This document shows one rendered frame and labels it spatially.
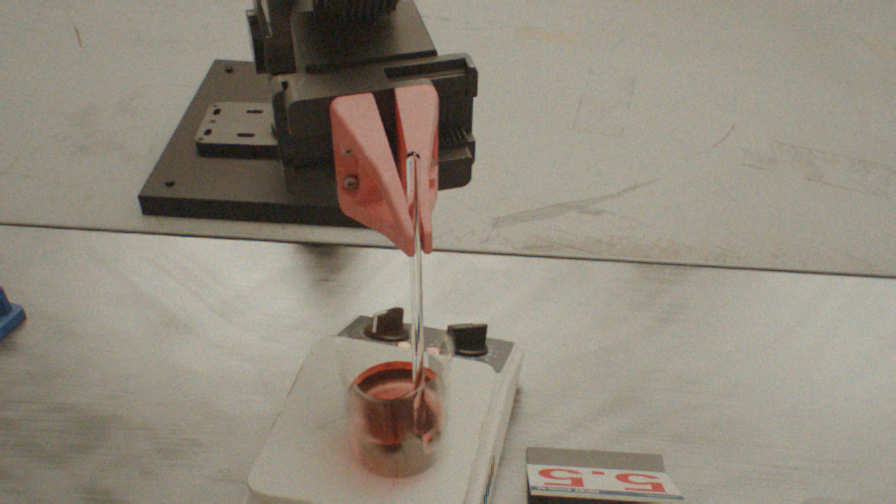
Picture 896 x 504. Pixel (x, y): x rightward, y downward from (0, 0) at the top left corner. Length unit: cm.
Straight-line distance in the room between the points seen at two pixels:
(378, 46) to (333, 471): 23
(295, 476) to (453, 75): 23
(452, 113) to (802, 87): 61
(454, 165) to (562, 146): 43
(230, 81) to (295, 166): 51
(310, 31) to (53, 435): 35
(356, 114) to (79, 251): 45
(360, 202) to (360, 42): 8
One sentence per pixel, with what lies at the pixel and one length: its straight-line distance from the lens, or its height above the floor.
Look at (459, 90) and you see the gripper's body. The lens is 48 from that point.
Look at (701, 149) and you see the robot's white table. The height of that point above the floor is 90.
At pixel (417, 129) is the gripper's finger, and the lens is 44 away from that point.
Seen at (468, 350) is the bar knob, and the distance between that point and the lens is 63.
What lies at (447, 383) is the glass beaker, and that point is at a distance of 49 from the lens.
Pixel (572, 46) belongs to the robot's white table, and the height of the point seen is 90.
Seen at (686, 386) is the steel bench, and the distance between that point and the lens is 71.
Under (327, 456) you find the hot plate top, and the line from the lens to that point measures 54.
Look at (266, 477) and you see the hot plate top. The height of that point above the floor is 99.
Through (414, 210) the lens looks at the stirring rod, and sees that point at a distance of 41.
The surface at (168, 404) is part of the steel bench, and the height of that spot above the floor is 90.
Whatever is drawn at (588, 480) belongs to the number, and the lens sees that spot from 61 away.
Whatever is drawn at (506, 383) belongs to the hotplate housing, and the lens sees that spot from 61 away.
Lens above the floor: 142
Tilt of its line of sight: 42 degrees down
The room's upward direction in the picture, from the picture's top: straight up
